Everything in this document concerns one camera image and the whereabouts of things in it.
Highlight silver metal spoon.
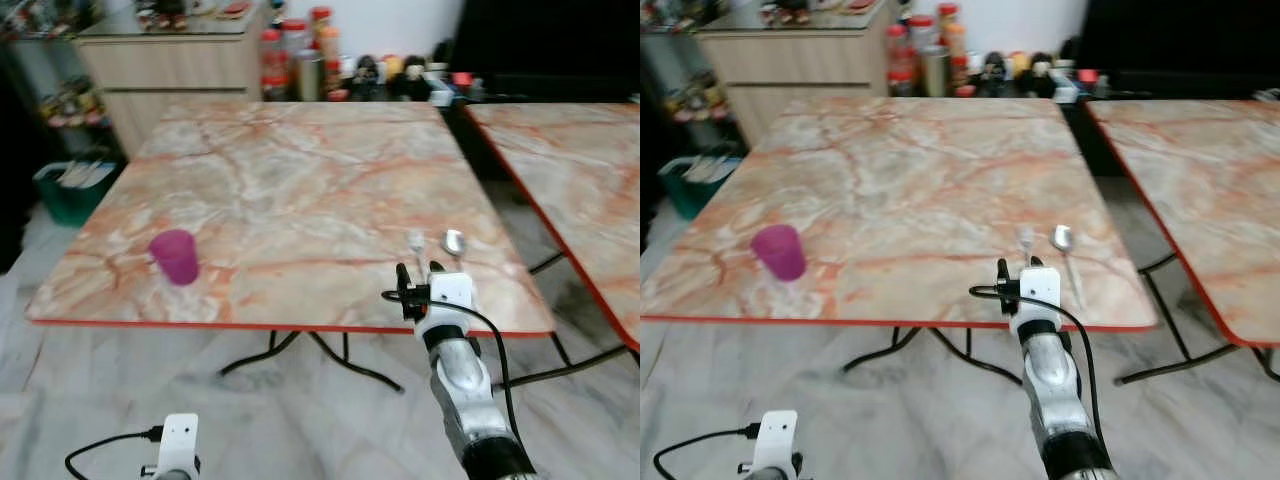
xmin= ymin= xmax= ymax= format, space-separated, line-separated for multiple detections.
xmin=441 ymin=229 xmax=471 ymax=277
xmin=1050 ymin=224 xmax=1087 ymax=308

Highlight black metal dining table legs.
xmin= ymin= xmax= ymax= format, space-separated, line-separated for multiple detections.
xmin=219 ymin=330 xmax=407 ymax=394
xmin=842 ymin=326 xmax=1029 ymax=387

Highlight marble top dining table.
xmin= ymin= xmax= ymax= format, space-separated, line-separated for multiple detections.
xmin=25 ymin=99 xmax=557 ymax=337
xmin=640 ymin=96 xmax=1161 ymax=332

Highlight black metal side table legs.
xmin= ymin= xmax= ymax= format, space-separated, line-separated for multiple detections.
xmin=1113 ymin=248 xmax=1280 ymax=387
xmin=488 ymin=248 xmax=641 ymax=390

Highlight marble top side table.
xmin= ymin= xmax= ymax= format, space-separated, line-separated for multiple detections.
xmin=464 ymin=100 xmax=641 ymax=352
xmin=1085 ymin=97 xmax=1280 ymax=350

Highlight steel tumbler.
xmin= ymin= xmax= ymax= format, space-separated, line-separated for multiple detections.
xmin=296 ymin=50 xmax=324 ymax=102
xmin=921 ymin=45 xmax=951 ymax=98

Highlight purple plastic cup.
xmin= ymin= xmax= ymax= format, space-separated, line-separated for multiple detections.
xmin=148 ymin=229 xmax=201 ymax=287
xmin=751 ymin=224 xmax=808 ymax=282

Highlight orange bottle with red cap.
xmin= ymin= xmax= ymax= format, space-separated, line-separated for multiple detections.
xmin=944 ymin=22 xmax=970 ymax=89
xmin=319 ymin=27 xmax=344 ymax=93

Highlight large black cabinet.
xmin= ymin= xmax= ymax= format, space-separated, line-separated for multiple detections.
xmin=1072 ymin=0 xmax=1280 ymax=101
xmin=447 ymin=0 xmax=641 ymax=103

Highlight green plastic bin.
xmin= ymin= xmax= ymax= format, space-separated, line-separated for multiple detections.
xmin=658 ymin=153 xmax=747 ymax=221
xmin=33 ymin=158 xmax=123 ymax=227

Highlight light wooden drawer cabinet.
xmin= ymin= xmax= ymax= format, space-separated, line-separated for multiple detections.
xmin=694 ymin=8 xmax=897 ymax=151
xmin=75 ymin=8 xmax=267 ymax=159

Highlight dark cluttered shelf rack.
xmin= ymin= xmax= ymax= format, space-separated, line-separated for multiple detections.
xmin=640 ymin=0 xmax=747 ymax=159
xmin=0 ymin=0 xmax=113 ymax=163

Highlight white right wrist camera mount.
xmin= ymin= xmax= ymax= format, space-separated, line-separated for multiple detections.
xmin=418 ymin=271 xmax=477 ymax=339
xmin=1010 ymin=266 xmax=1064 ymax=333

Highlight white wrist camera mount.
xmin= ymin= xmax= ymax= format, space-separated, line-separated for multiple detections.
xmin=157 ymin=413 xmax=200 ymax=477
xmin=418 ymin=271 xmax=477 ymax=339
xmin=1010 ymin=266 xmax=1064 ymax=333
xmin=749 ymin=409 xmax=802 ymax=477

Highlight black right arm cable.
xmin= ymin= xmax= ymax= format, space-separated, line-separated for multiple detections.
xmin=968 ymin=283 xmax=1103 ymax=426
xmin=382 ymin=286 xmax=514 ymax=426

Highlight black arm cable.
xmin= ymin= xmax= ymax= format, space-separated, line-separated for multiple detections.
xmin=382 ymin=286 xmax=514 ymax=426
xmin=653 ymin=423 xmax=763 ymax=480
xmin=968 ymin=283 xmax=1103 ymax=426
xmin=64 ymin=426 xmax=164 ymax=480

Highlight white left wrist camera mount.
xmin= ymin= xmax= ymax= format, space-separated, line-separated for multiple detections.
xmin=157 ymin=413 xmax=200 ymax=477
xmin=749 ymin=409 xmax=802 ymax=477

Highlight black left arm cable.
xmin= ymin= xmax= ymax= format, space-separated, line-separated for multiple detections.
xmin=64 ymin=426 xmax=164 ymax=480
xmin=653 ymin=423 xmax=763 ymax=480

